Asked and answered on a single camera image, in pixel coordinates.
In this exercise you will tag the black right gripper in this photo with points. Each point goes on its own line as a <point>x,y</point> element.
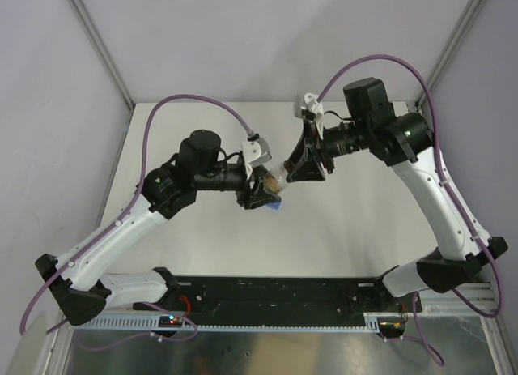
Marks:
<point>307,166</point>

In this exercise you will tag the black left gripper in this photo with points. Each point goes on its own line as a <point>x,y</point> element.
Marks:
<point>247,198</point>

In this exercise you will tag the blue weekly pill organizer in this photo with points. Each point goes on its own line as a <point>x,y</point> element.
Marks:
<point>273,205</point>

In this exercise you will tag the amber pill bottle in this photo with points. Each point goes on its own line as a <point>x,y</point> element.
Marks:
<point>276,179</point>

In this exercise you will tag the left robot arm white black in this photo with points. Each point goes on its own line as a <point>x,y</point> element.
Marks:
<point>79,281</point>

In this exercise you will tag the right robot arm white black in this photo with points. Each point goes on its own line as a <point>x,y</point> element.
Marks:
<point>404,144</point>

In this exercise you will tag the small electronics board with leds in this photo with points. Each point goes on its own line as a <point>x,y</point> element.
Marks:
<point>170,321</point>

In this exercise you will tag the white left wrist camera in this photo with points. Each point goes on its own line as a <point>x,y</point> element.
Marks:
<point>255,153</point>

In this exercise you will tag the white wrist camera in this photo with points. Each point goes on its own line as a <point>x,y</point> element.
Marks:
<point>308,108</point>
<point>255,153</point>

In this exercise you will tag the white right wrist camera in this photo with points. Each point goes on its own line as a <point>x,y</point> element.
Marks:
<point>308,108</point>

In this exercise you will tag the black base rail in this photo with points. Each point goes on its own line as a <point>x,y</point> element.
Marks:
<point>283,302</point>

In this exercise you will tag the aluminium frame post right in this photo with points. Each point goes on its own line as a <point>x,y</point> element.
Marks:
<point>456,38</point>

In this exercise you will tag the aluminium frame post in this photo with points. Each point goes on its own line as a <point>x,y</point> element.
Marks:
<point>456,38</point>
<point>98,45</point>

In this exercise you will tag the aluminium frame post left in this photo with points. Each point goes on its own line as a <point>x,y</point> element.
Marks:
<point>98,45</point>

